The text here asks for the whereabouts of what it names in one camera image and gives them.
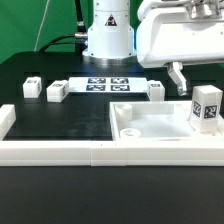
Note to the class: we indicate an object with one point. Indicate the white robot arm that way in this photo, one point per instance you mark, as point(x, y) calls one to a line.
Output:
point(111, 39)

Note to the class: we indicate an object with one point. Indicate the white square tabletop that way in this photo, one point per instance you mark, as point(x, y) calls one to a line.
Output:
point(164, 120)

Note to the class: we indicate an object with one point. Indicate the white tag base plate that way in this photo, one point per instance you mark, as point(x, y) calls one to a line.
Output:
point(108, 84)

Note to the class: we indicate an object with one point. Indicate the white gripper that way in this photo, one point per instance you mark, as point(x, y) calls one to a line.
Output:
point(167, 34)

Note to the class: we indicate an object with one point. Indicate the white U-shaped fence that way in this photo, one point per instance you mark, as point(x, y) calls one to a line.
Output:
point(201, 151)

